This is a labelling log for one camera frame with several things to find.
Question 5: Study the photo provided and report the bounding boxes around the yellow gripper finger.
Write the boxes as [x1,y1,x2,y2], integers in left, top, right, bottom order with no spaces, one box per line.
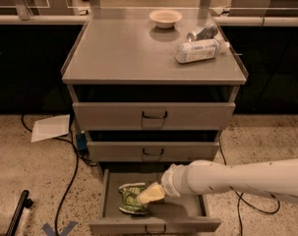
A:
[137,182,165,205]

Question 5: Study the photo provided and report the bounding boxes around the green jalapeno chip bag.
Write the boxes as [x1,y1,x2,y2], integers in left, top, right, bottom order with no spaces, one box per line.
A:
[118,183,148,215]

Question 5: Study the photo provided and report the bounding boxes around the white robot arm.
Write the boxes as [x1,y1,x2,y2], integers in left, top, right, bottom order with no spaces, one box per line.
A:
[137,158,298,205]

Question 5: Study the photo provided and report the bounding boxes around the grey bottom drawer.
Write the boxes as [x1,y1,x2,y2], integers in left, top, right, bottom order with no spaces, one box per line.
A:
[89,169,221,235]

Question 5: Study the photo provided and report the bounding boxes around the grey drawer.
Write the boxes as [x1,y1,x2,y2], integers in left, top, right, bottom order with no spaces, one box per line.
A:
[73,102,235,131]
[88,142,218,162]
[89,169,221,235]

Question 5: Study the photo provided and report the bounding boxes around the grey middle drawer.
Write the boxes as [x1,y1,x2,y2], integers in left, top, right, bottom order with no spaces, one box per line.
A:
[88,142,218,162]

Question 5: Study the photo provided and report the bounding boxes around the grey top drawer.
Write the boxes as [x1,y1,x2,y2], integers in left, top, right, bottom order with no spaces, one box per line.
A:
[73,102,235,131]

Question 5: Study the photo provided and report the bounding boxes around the grey drawer cabinet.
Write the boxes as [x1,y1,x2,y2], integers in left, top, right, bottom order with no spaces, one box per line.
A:
[60,7,250,236]

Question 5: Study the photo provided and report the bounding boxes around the dark lab counter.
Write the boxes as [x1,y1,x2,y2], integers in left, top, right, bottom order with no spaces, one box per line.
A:
[0,25,298,114]

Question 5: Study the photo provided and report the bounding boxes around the blue power adapter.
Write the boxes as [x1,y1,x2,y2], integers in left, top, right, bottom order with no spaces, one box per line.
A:
[76,133,89,154]

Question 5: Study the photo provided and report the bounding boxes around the blue tape cross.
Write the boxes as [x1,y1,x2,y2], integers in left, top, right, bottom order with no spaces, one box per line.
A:
[41,220,79,236]

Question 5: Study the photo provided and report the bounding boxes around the white paper sheet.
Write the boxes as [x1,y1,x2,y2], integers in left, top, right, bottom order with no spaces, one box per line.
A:
[30,114,70,143]

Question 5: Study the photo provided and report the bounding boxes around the black bar object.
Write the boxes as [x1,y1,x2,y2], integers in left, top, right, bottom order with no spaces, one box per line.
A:
[5,190,33,236]

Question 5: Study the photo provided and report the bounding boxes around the white lying bottle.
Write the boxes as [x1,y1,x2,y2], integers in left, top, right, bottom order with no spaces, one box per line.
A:
[175,38,230,64]

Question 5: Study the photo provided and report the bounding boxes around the dark metallic can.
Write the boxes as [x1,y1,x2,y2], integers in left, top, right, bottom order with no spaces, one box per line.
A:
[187,24,218,41]

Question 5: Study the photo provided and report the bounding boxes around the beige paper bowl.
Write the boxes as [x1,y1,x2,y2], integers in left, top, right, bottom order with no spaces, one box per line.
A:
[149,10,182,29]

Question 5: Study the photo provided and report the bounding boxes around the black floor cable right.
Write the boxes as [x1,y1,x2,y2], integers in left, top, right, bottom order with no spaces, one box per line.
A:
[218,141,281,236]

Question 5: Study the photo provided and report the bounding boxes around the black floor cable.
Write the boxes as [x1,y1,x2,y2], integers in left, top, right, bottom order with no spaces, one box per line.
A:
[21,113,97,236]
[218,141,281,236]

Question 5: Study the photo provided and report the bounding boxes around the black floor cable left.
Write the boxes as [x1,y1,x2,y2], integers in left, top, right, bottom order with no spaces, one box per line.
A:
[21,113,97,236]

